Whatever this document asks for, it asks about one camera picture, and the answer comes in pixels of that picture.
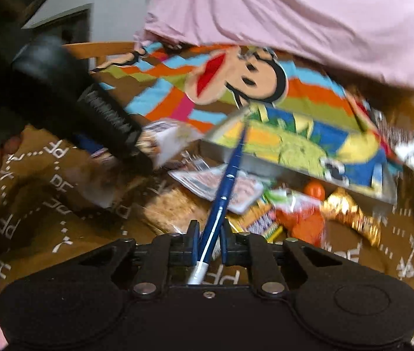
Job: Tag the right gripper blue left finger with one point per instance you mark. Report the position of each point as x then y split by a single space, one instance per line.
193 240

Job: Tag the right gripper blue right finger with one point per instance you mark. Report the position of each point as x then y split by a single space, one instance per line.
225 239

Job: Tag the blue white milk carton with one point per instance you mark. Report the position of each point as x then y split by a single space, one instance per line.
217 214

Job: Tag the clear cracker packet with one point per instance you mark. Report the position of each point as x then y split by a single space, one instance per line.
172 211

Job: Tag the white tofu snack packet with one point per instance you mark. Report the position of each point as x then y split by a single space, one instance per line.
247 190

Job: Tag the orange snack packet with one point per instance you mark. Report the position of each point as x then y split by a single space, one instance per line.
298 213

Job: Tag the gold foil snack packet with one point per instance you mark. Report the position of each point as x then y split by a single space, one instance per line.
342 208

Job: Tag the white nut mix snack packet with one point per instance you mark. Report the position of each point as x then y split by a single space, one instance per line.
161 140

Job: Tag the yellow purple candy packet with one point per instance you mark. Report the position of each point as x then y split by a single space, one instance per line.
258 220

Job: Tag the grey tray with cartoon print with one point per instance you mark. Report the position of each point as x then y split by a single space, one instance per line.
298 149

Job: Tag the colourful monkey cartoon blanket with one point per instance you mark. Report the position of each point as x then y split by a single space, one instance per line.
202 85

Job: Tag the pink bed sheet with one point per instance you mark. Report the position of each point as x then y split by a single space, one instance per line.
374 38

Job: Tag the wooden bed frame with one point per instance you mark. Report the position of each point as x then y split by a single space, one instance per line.
99 51

